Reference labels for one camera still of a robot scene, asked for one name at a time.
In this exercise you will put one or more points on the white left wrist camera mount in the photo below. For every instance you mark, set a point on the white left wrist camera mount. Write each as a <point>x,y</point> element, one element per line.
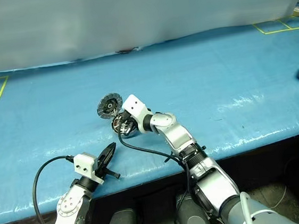
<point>84,164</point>

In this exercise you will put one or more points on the silver motor housing copper windings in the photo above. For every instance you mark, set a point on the silver motor housing copper windings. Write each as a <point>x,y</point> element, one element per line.
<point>114,124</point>

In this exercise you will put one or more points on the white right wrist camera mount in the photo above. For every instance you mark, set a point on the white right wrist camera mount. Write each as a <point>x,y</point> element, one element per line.
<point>135,108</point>

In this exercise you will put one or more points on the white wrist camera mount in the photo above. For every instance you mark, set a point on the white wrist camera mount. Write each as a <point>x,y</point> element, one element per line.
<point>135,108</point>
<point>84,164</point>

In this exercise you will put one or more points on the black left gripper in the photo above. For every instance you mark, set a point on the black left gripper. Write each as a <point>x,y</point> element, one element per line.
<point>110,173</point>

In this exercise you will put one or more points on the white backdrop sheet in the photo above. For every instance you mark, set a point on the white backdrop sheet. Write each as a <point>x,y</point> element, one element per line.
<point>128,12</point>

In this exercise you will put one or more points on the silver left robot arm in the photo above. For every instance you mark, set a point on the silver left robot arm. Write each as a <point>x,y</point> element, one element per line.
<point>68,206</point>

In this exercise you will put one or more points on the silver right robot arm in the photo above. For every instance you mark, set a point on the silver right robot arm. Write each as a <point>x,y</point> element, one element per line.
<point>178,135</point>

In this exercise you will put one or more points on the blue plastic table cover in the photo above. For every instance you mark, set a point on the blue plastic table cover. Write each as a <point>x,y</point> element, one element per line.
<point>188,73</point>

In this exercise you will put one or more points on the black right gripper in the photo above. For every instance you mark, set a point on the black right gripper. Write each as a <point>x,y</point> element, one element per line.
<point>127,117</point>

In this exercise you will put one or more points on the silver hinged motor lid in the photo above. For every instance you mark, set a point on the silver hinged motor lid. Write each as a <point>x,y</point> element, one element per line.
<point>107,105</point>

